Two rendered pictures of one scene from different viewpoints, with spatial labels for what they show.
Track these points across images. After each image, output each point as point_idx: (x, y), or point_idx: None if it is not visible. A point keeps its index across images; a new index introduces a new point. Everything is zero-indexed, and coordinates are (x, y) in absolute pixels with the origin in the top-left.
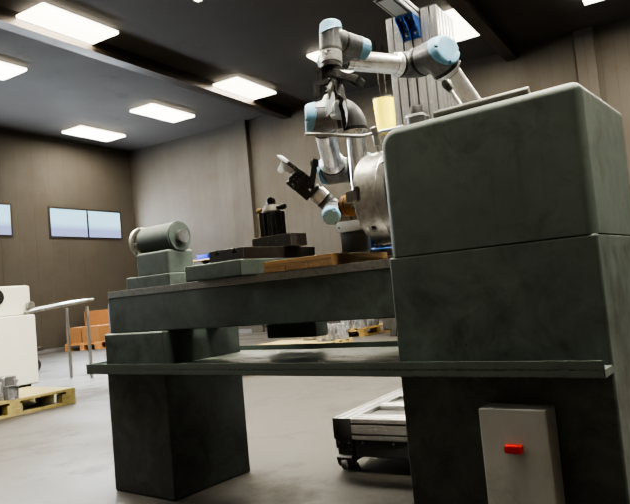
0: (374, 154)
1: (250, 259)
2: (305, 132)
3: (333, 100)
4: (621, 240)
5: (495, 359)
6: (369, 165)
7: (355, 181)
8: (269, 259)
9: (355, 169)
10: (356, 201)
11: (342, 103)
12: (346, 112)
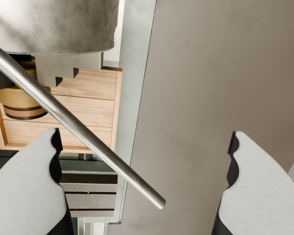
0: (21, 1)
1: (111, 171)
2: (164, 205)
3: (243, 191)
4: None
5: None
6: (88, 3)
7: (110, 41)
8: (81, 170)
9: (90, 51)
10: (114, 38)
11: (60, 221)
12: (17, 170)
